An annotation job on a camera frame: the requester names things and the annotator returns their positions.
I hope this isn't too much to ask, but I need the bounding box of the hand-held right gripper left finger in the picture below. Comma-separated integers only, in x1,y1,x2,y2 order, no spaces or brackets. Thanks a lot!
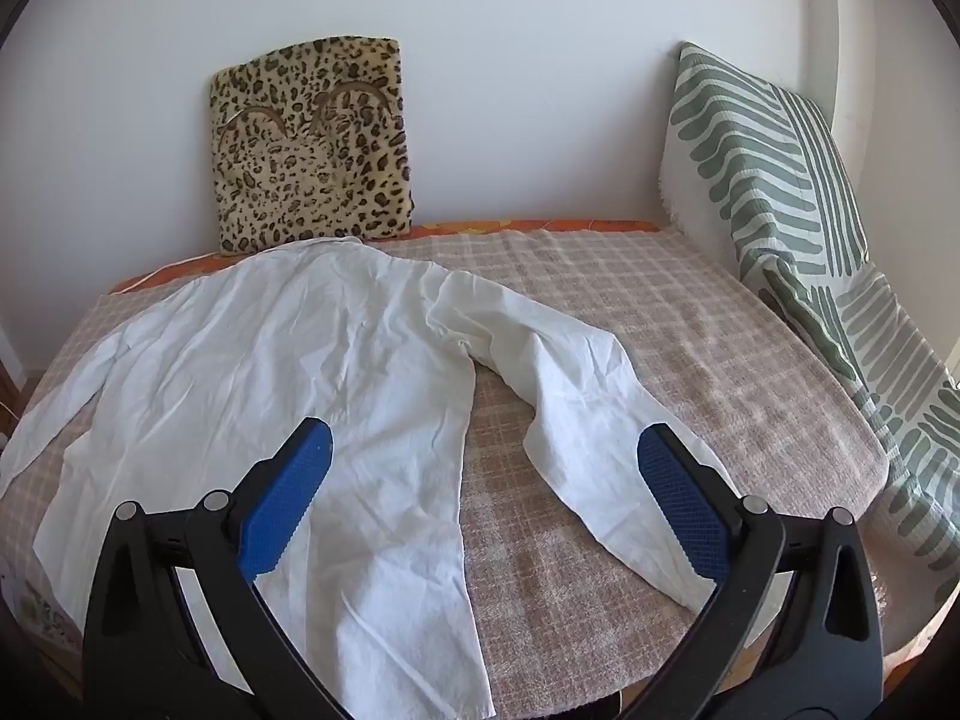
82,417,353,720

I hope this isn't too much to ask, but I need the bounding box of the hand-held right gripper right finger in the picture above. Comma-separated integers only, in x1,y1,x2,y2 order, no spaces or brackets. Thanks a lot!
630,424,890,720

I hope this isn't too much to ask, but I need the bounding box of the white shirt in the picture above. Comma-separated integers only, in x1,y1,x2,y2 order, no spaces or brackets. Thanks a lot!
0,236,740,698

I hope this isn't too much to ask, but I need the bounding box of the pink plaid blanket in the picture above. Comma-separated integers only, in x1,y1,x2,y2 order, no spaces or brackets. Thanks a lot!
0,229,893,691

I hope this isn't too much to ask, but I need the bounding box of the orange patterned bedsheet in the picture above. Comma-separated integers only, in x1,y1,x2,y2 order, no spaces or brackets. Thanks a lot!
105,219,661,293

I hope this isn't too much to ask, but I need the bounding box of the leopard print pillow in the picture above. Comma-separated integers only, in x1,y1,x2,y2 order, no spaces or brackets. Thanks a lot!
208,35,417,252

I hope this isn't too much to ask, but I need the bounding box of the green striped white cushion cover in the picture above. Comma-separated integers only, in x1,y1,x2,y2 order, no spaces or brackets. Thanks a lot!
658,41,960,608

